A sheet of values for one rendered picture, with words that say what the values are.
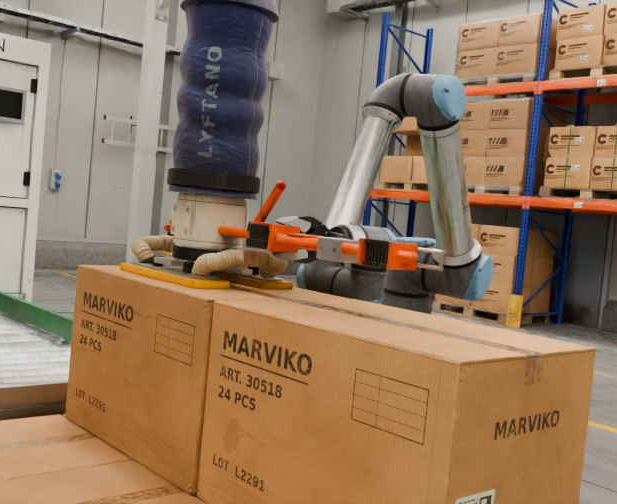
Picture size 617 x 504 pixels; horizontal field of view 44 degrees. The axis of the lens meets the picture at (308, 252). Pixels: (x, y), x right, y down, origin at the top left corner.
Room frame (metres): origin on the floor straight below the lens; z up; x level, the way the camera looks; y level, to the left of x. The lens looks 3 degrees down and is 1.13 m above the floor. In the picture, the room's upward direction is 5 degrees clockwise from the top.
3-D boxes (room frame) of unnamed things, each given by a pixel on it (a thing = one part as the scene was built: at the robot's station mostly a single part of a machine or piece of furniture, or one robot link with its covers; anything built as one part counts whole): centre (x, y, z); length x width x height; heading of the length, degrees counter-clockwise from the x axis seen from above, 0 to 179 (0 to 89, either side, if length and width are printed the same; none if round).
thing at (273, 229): (1.69, 0.08, 1.07); 0.10 x 0.08 x 0.06; 132
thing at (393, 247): (1.43, -0.15, 1.07); 0.08 x 0.07 x 0.05; 42
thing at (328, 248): (1.53, -0.06, 1.06); 0.07 x 0.07 x 0.04; 42
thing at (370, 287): (1.91, -0.14, 0.96); 0.12 x 0.09 x 0.12; 56
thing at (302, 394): (1.42, -0.17, 0.74); 0.60 x 0.40 x 0.40; 43
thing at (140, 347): (1.86, 0.24, 0.75); 0.60 x 0.40 x 0.40; 42
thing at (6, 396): (2.19, 0.52, 0.58); 0.70 x 0.03 x 0.06; 132
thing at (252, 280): (1.94, 0.18, 0.97); 0.34 x 0.10 x 0.05; 42
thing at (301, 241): (1.81, 0.03, 1.07); 0.93 x 0.30 x 0.04; 42
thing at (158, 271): (1.82, 0.32, 0.97); 0.34 x 0.10 x 0.05; 42
